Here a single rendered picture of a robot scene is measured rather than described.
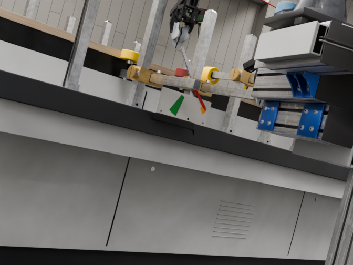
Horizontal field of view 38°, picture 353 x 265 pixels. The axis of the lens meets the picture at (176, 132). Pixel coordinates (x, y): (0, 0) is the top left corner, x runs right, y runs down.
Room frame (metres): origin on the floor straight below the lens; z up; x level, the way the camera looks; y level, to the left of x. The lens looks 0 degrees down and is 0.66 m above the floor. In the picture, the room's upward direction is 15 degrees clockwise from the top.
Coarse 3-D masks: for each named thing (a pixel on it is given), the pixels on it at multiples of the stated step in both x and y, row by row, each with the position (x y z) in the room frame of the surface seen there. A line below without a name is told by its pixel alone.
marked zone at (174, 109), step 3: (180, 96) 1.92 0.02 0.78; (183, 96) 1.93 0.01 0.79; (180, 99) 1.93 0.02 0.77; (177, 102) 1.92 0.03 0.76; (180, 102) 1.93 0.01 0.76; (174, 105) 1.91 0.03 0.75; (177, 105) 1.92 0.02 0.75; (180, 105) 1.93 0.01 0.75; (171, 108) 1.90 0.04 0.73; (174, 108) 1.91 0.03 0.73; (177, 108) 1.92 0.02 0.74; (171, 111) 1.91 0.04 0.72; (174, 111) 1.92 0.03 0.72; (177, 111) 1.93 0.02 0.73; (174, 114) 1.92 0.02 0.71
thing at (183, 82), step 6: (120, 72) 1.97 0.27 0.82; (126, 72) 1.94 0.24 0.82; (126, 78) 1.96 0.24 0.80; (150, 78) 1.82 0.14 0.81; (156, 78) 1.79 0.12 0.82; (162, 78) 1.77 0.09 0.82; (168, 78) 1.74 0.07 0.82; (174, 78) 1.72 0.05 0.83; (180, 78) 1.69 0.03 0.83; (186, 78) 1.67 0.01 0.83; (162, 84) 1.80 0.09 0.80; (168, 84) 1.74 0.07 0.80; (174, 84) 1.71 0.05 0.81; (180, 84) 1.69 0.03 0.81; (186, 84) 1.66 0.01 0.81; (192, 84) 1.64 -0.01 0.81; (198, 84) 1.65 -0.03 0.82
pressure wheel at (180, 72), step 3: (177, 69) 2.07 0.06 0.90; (180, 69) 2.06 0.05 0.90; (183, 69) 2.06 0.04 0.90; (186, 69) 2.06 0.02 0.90; (177, 72) 2.07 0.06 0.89; (180, 72) 2.06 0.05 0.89; (183, 72) 2.06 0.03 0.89; (186, 72) 2.06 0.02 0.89; (174, 75) 2.09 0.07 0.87; (177, 75) 2.07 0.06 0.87; (180, 75) 2.06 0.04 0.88; (183, 75) 2.06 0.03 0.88; (186, 75) 2.06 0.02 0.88; (180, 90) 2.09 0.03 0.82
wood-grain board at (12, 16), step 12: (0, 12) 1.66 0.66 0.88; (12, 12) 1.69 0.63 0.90; (24, 24) 1.72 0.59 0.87; (36, 24) 1.75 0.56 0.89; (60, 36) 1.81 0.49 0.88; (72, 36) 1.84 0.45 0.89; (96, 48) 1.91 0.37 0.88; (108, 48) 1.94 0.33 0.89; (168, 72) 2.14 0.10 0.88; (228, 96) 2.40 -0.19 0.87
